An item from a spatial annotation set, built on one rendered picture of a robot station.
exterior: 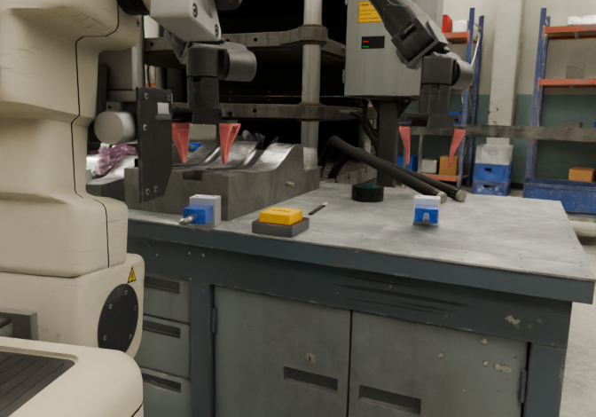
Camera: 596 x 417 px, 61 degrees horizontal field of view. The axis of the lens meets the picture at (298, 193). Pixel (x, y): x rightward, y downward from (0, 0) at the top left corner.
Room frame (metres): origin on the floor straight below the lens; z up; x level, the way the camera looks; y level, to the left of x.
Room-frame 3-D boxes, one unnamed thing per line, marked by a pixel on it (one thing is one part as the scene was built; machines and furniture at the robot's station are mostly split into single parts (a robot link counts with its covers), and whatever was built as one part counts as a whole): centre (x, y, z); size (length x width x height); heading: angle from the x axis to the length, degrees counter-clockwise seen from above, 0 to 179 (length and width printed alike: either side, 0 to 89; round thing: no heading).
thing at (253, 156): (1.24, 0.17, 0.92); 0.35 x 0.16 x 0.09; 157
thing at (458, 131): (0.98, -0.28, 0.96); 0.07 x 0.07 x 0.09; 75
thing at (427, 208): (0.95, -0.25, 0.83); 0.13 x 0.05 x 0.05; 165
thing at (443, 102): (0.99, -0.26, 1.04); 0.10 x 0.07 x 0.07; 75
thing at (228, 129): (0.93, 0.15, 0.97); 0.07 x 0.07 x 0.09; 80
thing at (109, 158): (1.31, 0.51, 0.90); 0.26 x 0.18 x 0.08; 174
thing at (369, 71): (1.81, -0.32, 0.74); 0.31 x 0.22 x 1.47; 67
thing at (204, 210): (0.90, 0.18, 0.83); 0.13 x 0.05 x 0.05; 170
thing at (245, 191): (1.25, 0.16, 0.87); 0.50 x 0.26 x 0.14; 157
